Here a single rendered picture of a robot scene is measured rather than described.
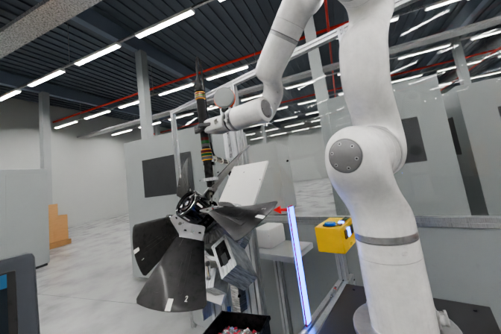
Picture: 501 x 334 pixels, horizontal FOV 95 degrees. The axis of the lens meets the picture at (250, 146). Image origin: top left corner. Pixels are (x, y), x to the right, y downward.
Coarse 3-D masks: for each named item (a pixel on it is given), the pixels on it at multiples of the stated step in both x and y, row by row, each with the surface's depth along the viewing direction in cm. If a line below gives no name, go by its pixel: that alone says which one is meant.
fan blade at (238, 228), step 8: (224, 208) 87; (232, 208) 86; (240, 208) 85; (248, 208) 83; (256, 208) 81; (272, 208) 78; (216, 216) 80; (224, 216) 78; (232, 216) 77; (240, 216) 76; (248, 216) 76; (224, 224) 74; (232, 224) 73; (240, 224) 72; (248, 224) 71; (256, 224) 70; (232, 232) 70; (240, 232) 69; (248, 232) 68
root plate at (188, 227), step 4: (184, 224) 90; (188, 224) 90; (192, 224) 91; (196, 224) 91; (184, 228) 89; (188, 228) 89; (192, 228) 90; (196, 228) 90; (200, 228) 90; (204, 228) 91; (180, 232) 87; (184, 232) 88; (188, 232) 88; (196, 232) 89; (180, 236) 86; (184, 236) 86; (188, 236) 87; (192, 236) 87; (196, 236) 88; (200, 236) 88
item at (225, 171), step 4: (240, 152) 100; (236, 156) 97; (232, 160) 96; (236, 160) 111; (228, 164) 96; (232, 164) 105; (224, 168) 96; (228, 168) 104; (224, 172) 102; (228, 172) 109; (220, 176) 99; (224, 176) 106; (216, 180) 99; (220, 180) 104; (216, 184) 102
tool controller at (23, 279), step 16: (16, 256) 22; (32, 256) 22; (0, 272) 20; (16, 272) 21; (32, 272) 22; (0, 288) 20; (16, 288) 21; (32, 288) 21; (0, 304) 19; (16, 304) 20; (32, 304) 21; (0, 320) 19; (16, 320) 20; (32, 320) 20
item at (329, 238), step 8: (320, 224) 89; (344, 224) 85; (320, 232) 85; (328, 232) 83; (336, 232) 81; (320, 240) 85; (328, 240) 83; (336, 240) 81; (344, 240) 81; (352, 240) 87; (320, 248) 85; (328, 248) 83; (336, 248) 81; (344, 248) 80
